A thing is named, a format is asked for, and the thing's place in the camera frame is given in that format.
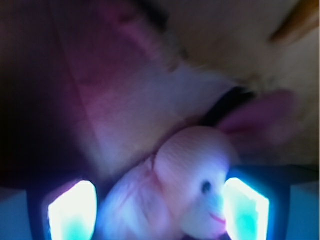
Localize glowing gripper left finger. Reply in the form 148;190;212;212
27;175;98;240

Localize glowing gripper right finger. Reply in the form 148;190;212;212
223;164;320;240

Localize pink plush bunny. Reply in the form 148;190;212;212
95;87;299;240

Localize brown paper-lined round bin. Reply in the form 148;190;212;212
0;0;320;184

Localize orange striped conch shell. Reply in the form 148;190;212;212
268;0;320;44

